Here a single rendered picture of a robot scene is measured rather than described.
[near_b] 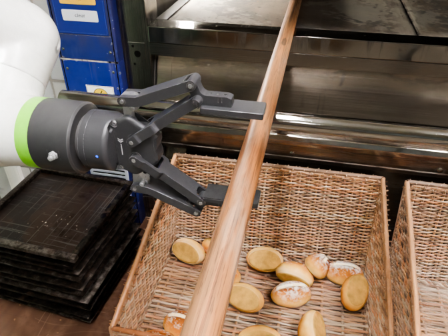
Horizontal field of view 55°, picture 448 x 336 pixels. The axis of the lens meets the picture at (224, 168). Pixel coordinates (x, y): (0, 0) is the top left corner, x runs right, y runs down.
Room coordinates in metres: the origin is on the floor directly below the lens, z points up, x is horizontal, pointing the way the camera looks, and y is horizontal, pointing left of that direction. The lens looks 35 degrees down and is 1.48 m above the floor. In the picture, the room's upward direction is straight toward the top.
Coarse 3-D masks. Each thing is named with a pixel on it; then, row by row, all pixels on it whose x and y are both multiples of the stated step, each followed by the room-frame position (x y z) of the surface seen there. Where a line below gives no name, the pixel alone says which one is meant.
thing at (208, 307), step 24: (288, 24) 0.92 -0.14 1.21; (288, 48) 0.80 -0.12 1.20; (264, 96) 0.57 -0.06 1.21; (264, 120) 0.50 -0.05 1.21; (264, 144) 0.45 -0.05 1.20; (240, 168) 0.39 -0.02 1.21; (240, 192) 0.35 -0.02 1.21; (240, 216) 0.31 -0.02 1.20; (216, 240) 0.28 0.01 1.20; (240, 240) 0.29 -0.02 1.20; (216, 264) 0.25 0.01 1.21; (216, 288) 0.23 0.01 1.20; (192, 312) 0.20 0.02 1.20; (216, 312) 0.21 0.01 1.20
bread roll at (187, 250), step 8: (176, 240) 0.86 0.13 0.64; (184, 240) 0.85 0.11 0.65; (192, 240) 0.85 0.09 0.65; (176, 248) 0.84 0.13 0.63; (184, 248) 0.83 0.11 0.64; (192, 248) 0.82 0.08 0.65; (200, 248) 0.82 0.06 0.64; (176, 256) 0.83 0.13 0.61; (184, 256) 0.82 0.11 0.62; (192, 256) 0.81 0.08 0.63; (200, 256) 0.81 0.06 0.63; (192, 264) 0.81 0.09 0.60
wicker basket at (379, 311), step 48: (288, 192) 0.89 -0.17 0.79; (384, 192) 0.82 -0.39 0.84; (144, 240) 0.71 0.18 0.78; (288, 240) 0.85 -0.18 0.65; (336, 240) 0.83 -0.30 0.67; (384, 240) 0.69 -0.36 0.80; (144, 288) 0.67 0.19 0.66; (192, 288) 0.74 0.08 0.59; (336, 288) 0.74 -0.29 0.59; (384, 288) 0.58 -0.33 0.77
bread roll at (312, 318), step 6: (312, 312) 0.62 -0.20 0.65; (318, 312) 0.62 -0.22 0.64; (306, 318) 0.60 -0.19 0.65; (312, 318) 0.60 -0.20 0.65; (318, 318) 0.61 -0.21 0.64; (300, 324) 0.60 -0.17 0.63; (306, 324) 0.58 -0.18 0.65; (312, 324) 0.58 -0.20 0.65; (318, 324) 0.59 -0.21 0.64; (324, 324) 0.61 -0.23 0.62; (300, 330) 0.58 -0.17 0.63; (306, 330) 0.57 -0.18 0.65; (312, 330) 0.57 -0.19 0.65; (318, 330) 0.58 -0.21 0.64; (324, 330) 0.59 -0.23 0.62
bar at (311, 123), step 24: (72, 96) 0.65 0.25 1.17; (96, 96) 0.65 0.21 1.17; (192, 120) 0.61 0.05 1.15; (216, 120) 0.59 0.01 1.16; (240, 120) 0.59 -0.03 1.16; (288, 120) 0.57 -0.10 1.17; (312, 120) 0.57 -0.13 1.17; (336, 120) 0.56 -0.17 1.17; (360, 120) 0.56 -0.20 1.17; (432, 144) 0.53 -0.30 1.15
